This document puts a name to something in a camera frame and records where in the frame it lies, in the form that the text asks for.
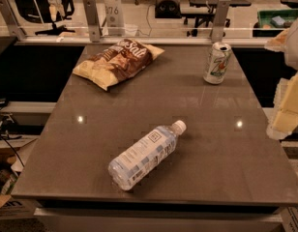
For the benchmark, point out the middle metal bracket post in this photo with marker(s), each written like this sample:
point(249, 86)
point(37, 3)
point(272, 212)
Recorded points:
point(92, 18)

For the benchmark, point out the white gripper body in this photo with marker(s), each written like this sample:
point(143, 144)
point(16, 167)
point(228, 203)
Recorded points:
point(296, 45)

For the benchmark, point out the white numbered pillar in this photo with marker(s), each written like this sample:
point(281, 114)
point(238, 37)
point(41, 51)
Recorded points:
point(114, 17)

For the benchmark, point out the black desk in background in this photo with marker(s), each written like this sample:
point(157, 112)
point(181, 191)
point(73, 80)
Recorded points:
point(206, 18)

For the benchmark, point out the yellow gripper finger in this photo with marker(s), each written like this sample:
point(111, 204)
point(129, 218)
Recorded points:
point(284, 119)
point(277, 44)

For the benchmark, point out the metal bracket post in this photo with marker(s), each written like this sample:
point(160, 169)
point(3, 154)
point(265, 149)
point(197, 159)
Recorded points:
point(92, 18)
point(217, 32)
point(10, 19)

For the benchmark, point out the brown chip bag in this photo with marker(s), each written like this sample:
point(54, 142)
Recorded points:
point(119, 62)

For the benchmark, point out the right metal bracket post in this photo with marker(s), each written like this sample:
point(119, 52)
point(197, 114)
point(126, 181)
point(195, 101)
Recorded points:
point(217, 32)

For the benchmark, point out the left metal bracket post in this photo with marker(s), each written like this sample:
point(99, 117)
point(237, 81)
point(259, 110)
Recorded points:
point(10, 19)

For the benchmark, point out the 7up soda can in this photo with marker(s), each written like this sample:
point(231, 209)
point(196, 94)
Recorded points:
point(217, 63)

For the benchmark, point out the clear plastic water bottle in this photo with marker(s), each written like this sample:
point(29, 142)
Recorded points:
point(131, 166)

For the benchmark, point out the green plastic bin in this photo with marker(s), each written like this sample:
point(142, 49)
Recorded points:
point(271, 22)

